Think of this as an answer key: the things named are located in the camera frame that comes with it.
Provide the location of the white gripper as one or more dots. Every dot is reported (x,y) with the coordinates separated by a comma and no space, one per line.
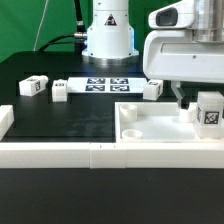
(173,55)

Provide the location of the white square tabletop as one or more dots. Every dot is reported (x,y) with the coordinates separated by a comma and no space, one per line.
(157,122)

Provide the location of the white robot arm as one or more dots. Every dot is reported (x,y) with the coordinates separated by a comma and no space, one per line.
(110,38)

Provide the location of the white fiducial tag sheet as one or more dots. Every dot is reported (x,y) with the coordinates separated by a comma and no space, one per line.
(105,85)

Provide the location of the white U-shaped fence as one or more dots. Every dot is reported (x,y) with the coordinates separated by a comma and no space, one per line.
(106,155)

